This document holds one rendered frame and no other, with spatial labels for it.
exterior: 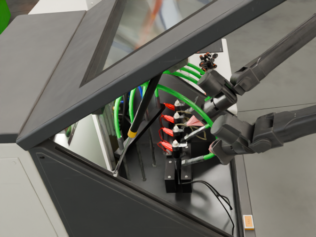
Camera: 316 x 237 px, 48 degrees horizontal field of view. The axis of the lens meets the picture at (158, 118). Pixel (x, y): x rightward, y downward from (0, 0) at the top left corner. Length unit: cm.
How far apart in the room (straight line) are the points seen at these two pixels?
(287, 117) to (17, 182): 70
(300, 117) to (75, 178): 57
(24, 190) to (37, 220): 14
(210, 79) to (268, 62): 18
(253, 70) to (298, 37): 17
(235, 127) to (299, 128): 15
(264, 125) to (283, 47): 32
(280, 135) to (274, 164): 189
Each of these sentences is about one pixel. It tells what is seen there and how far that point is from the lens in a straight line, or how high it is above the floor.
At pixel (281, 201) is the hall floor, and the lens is 257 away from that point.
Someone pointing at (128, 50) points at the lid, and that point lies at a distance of 83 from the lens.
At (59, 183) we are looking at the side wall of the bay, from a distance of 98.
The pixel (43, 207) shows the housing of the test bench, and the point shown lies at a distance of 109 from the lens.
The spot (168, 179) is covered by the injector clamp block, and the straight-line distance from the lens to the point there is 137.
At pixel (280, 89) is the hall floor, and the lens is 352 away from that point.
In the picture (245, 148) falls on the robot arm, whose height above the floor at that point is 134.
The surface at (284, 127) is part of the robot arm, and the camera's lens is 88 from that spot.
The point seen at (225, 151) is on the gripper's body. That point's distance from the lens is 103.
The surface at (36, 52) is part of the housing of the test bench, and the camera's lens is 121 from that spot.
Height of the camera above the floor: 201
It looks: 39 degrees down
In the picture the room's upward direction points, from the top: 8 degrees counter-clockwise
